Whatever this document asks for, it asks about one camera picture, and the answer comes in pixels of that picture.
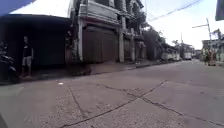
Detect dark trees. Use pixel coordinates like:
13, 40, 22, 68
142, 26, 165, 61

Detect overhead wires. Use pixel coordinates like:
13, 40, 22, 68
143, 0, 204, 23

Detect long low white building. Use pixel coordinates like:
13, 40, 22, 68
159, 45, 183, 62

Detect grey concrete road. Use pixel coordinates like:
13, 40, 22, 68
0, 59, 224, 128

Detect blue awning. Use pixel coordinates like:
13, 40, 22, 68
0, 0, 36, 18

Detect green building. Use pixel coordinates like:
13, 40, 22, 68
201, 38, 224, 63

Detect motorcycle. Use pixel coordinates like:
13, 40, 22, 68
0, 41, 19, 84

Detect tall multi-storey building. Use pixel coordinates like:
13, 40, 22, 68
66, 0, 148, 64

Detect dark shed building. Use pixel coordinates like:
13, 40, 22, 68
0, 13, 73, 76

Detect raised concrete pavement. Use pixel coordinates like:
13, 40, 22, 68
19, 59, 181, 83

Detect person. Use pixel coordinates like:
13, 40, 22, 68
20, 35, 35, 78

